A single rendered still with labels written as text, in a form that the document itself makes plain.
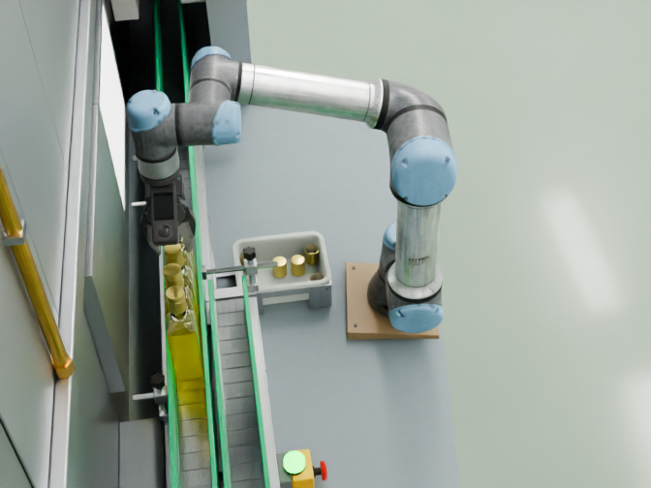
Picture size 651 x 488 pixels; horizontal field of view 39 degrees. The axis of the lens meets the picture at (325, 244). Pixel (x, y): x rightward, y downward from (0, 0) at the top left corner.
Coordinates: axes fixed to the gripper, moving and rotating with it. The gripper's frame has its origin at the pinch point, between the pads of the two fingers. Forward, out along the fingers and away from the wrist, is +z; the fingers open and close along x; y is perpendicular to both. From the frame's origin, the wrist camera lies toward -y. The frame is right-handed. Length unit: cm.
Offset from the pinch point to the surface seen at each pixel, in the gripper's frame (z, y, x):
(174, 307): 1.5, -13.2, 0.1
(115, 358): 6.7, -19.7, 11.9
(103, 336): -0.3, -19.7, 12.9
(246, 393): 27.3, -16.4, -11.2
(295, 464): 30.1, -32.5, -19.7
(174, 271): -0.9, -6.3, -0.3
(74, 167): -24.2, -0.7, 14.3
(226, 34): 15, 96, -15
